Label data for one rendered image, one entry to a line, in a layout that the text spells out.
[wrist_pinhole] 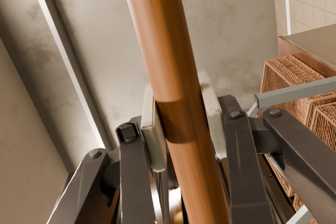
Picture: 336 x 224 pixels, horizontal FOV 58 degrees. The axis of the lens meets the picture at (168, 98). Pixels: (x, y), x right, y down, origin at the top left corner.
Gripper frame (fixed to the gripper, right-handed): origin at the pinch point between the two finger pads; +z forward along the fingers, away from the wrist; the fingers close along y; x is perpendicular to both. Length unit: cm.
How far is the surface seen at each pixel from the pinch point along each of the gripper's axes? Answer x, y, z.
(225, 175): -103, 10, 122
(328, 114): -52, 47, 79
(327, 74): -49, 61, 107
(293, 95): -43, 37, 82
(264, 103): -43, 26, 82
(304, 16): -60, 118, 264
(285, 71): -51, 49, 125
